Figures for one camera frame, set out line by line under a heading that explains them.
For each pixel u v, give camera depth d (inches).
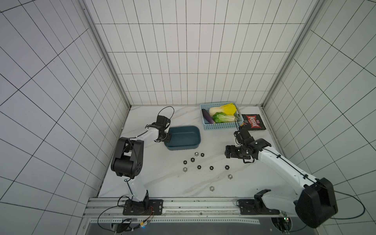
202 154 36.2
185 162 35.0
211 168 33.9
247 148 23.2
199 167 34.2
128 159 19.2
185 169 33.6
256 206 25.8
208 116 43.2
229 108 41.6
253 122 43.2
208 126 39.6
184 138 39.6
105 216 28.1
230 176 32.7
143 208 25.9
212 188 31.2
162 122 30.7
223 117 39.8
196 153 36.3
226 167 34.2
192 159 35.3
